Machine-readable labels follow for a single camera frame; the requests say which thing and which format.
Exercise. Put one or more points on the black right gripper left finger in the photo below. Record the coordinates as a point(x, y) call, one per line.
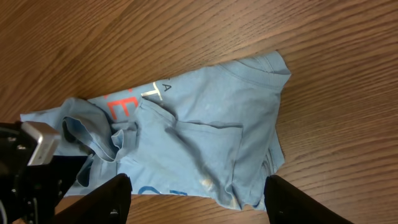
point(108, 204)

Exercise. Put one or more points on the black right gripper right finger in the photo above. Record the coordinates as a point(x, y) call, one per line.
point(286, 204)

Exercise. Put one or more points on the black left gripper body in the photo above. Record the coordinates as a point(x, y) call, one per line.
point(31, 192)

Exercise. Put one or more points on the light blue t-shirt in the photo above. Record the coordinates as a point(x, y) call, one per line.
point(209, 133)

